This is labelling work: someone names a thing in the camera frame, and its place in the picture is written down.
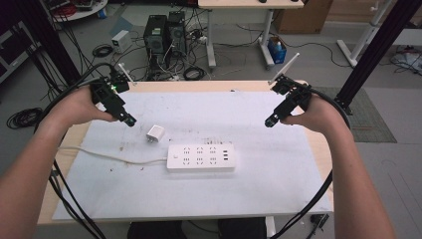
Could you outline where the person's right hand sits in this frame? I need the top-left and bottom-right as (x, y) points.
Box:
(280, 94), (351, 134)

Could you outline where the blue box with bottles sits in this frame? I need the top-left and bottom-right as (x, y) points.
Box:
(267, 35), (288, 66)

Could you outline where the person's right leg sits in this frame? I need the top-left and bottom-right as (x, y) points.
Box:
(217, 217), (269, 239)

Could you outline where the person's left leg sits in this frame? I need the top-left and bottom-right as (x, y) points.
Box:
(127, 220), (189, 239)

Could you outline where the black metal frame post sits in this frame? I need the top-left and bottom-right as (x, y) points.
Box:
(14, 0), (83, 86)
(333, 0), (422, 116)

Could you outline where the small white box device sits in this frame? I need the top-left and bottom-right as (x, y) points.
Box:
(110, 29), (133, 55)

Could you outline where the black plug on floor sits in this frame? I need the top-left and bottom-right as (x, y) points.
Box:
(310, 212), (330, 231)

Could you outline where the white table board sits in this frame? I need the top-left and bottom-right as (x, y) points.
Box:
(52, 91), (334, 222)

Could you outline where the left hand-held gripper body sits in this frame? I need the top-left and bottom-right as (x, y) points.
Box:
(89, 63), (138, 128)

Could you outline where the white power strip cable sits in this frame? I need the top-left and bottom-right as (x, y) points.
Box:
(58, 145), (169, 166)

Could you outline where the round white table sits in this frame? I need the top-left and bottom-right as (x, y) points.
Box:
(41, 0), (109, 24)

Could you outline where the white charger adapter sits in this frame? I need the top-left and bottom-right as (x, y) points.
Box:
(145, 124), (166, 144)

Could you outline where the black computer tower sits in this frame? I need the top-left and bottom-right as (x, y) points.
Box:
(142, 14), (169, 65)
(166, 10), (188, 60)

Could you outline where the wooden desk with white legs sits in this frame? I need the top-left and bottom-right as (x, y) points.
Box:
(197, 0), (305, 71)

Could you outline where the grey floor mat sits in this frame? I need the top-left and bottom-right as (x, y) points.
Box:
(313, 87), (398, 144)

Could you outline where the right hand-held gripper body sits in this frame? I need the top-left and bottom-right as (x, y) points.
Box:
(264, 52), (314, 129)

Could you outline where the person's left hand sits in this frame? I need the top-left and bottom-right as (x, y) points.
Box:
(46, 86), (118, 129)

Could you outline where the person's leg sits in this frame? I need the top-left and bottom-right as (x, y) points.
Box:
(127, 220), (189, 239)
(217, 217), (269, 239)

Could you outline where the white metal stand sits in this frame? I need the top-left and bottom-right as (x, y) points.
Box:
(336, 0), (393, 69)

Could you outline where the long black floor cable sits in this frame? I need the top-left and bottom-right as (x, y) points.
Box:
(284, 40), (351, 69)

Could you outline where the brown cardboard box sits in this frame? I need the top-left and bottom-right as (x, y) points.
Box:
(273, 0), (333, 35)

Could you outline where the white power strip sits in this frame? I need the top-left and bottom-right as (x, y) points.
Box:
(166, 142), (237, 173)

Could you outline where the black coiled cable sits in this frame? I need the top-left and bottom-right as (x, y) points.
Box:
(6, 107), (45, 130)
(92, 43), (114, 59)
(182, 66), (207, 82)

